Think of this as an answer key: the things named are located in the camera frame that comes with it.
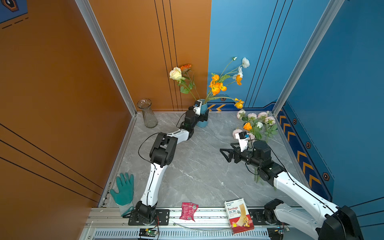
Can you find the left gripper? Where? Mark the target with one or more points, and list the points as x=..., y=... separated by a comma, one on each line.
x=205, y=117

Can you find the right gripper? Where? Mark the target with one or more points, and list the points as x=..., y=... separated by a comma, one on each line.
x=231, y=152

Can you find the teal ceramic vase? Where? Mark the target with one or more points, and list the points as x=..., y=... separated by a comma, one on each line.
x=204, y=112

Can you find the pink carnation spray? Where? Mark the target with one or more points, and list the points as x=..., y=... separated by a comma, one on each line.
x=257, y=178

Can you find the pink rose spray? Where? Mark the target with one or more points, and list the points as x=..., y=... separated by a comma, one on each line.
x=264, y=124

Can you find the white rose flower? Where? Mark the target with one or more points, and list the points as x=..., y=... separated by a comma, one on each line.
x=176, y=75

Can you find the orange gerbera flower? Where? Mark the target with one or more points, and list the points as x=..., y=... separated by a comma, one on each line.
x=188, y=83

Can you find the white ranunculus spray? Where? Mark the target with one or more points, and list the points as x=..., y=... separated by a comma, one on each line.
x=236, y=75

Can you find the clear ribbed glass vase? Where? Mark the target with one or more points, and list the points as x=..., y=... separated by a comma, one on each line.
x=150, y=120

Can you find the yellow orange poppy spray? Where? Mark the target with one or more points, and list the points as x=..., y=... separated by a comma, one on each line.
x=216, y=87

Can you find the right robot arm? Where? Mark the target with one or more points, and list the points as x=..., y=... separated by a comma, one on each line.
x=323, y=219

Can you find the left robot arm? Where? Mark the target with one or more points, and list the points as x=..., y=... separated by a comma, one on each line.
x=161, y=156

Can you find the yellow rose flower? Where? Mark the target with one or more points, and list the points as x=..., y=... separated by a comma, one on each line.
x=248, y=127

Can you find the red bandage box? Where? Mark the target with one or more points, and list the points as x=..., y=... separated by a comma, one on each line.
x=238, y=215

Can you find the pink snack packet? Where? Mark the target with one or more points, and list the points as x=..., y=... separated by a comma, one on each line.
x=188, y=211

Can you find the right green circuit board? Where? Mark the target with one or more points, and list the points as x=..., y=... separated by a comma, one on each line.
x=282, y=229

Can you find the green circuit board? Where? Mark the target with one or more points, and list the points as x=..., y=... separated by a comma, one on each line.
x=282, y=229
x=148, y=234

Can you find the green rubber glove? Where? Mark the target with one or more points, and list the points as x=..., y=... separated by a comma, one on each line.
x=125, y=194

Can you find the left green circuit board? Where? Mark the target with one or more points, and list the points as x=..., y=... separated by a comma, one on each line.
x=148, y=234

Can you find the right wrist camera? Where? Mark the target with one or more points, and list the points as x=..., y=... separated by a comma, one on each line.
x=243, y=139

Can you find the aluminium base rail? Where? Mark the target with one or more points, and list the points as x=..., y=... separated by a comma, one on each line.
x=210, y=224

